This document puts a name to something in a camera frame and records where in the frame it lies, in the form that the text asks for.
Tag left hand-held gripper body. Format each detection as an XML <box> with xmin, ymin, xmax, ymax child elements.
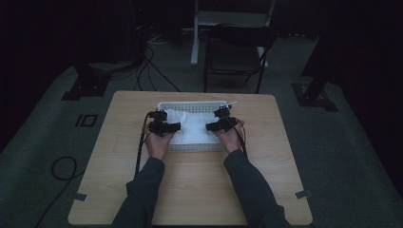
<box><xmin>146</xmin><ymin>108</ymin><xmax>169</xmax><ymax>138</ymax></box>

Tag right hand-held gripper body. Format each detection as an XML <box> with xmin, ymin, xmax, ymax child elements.
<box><xmin>213</xmin><ymin>101</ymin><xmax>240</xmax><ymax>133</ymax></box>

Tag white towel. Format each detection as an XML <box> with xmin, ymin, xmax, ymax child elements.
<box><xmin>164</xmin><ymin>108</ymin><xmax>223</xmax><ymax>145</ymax></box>

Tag white perforated plastic basket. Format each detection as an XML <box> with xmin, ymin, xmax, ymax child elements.
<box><xmin>156</xmin><ymin>100</ymin><xmax>235</xmax><ymax>153</ymax></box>

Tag person's right hand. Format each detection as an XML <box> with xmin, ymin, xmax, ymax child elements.
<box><xmin>215</xmin><ymin>119</ymin><xmax>246</xmax><ymax>155</ymax></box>

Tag person's left hand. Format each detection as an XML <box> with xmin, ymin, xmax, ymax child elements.
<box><xmin>144</xmin><ymin>123</ymin><xmax>176</xmax><ymax>162</ymax></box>

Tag black folding chair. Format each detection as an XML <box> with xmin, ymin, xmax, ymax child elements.
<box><xmin>202</xmin><ymin>23</ymin><xmax>279</xmax><ymax>95</ymax></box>

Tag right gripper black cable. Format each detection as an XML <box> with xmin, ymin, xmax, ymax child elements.
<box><xmin>225</xmin><ymin>117</ymin><xmax>249</xmax><ymax>159</ymax></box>

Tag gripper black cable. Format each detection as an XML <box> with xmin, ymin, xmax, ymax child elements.
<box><xmin>225</xmin><ymin>117</ymin><xmax>249</xmax><ymax>159</ymax></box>
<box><xmin>133</xmin><ymin>112</ymin><xmax>152</xmax><ymax>179</ymax></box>

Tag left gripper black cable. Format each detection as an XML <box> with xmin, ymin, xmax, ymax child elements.
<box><xmin>133</xmin><ymin>112</ymin><xmax>152</xmax><ymax>179</ymax></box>

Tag black floor cables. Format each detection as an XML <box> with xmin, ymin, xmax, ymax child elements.
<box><xmin>135</xmin><ymin>46</ymin><xmax>182</xmax><ymax>93</ymax></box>

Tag black stand with base plate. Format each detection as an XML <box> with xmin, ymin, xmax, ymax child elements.
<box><xmin>291</xmin><ymin>18</ymin><xmax>339</xmax><ymax>113</ymax></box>
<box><xmin>61</xmin><ymin>60</ymin><xmax>112</xmax><ymax>102</ymax></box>

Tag white floor cable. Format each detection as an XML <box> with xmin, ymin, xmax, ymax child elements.
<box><xmin>147</xmin><ymin>33</ymin><xmax>174</xmax><ymax>46</ymax></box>

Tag white metal frame stand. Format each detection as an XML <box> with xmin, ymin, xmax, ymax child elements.
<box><xmin>189</xmin><ymin>0</ymin><xmax>278</xmax><ymax>68</ymax></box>

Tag looped black floor cable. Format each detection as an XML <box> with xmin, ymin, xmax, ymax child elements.
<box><xmin>33</xmin><ymin>155</ymin><xmax>86</xmax><ymax>228</ymax></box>

